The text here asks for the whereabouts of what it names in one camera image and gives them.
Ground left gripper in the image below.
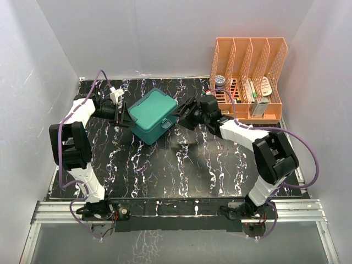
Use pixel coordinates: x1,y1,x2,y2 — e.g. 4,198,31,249
92,102,136,128

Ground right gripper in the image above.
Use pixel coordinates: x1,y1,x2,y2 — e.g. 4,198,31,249
171,97,210,130

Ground green medicine kit box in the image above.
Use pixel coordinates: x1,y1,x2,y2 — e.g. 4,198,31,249
128,88,178,145

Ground white grey device box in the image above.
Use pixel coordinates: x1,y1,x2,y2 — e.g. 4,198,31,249
250,97,270,117

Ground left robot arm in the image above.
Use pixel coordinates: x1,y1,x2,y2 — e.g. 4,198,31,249
49,95,135,220

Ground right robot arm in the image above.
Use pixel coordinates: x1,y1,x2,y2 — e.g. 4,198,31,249
172,95,299,218

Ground blue lid round jar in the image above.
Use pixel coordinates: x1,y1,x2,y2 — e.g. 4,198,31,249
215,75,226,92

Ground white tube packages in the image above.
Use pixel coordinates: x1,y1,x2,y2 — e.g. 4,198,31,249
245,78,257,103

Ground orange file organizer rack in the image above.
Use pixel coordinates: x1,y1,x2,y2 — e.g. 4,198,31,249
210,37,288,124

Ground white blister card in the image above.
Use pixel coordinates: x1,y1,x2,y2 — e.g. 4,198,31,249
261,76,273,96

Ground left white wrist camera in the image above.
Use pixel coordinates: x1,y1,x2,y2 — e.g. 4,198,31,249
109,87,124,105

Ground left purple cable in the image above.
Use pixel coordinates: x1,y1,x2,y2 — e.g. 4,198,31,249
56,69,116,240

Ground purple cable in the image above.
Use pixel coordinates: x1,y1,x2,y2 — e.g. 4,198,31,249
207,88,321,239
56,69,116,240

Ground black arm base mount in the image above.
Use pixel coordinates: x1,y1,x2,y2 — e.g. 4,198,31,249
79,198,276,232

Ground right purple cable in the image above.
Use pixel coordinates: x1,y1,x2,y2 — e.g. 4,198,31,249
207,88,321,239

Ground aluminium frame rail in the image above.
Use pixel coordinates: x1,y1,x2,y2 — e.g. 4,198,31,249
20,199,339,263

